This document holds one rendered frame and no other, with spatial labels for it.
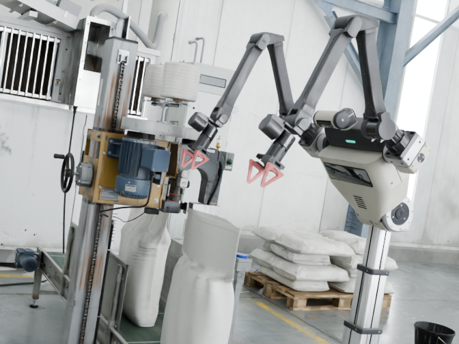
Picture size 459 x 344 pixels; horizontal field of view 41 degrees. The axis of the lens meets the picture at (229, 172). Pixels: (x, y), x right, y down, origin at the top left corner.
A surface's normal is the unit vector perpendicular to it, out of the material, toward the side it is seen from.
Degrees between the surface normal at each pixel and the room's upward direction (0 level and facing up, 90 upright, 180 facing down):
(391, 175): 90
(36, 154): 90
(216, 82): 90
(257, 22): 90
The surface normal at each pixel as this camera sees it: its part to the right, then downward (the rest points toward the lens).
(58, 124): 0.48, 0.12
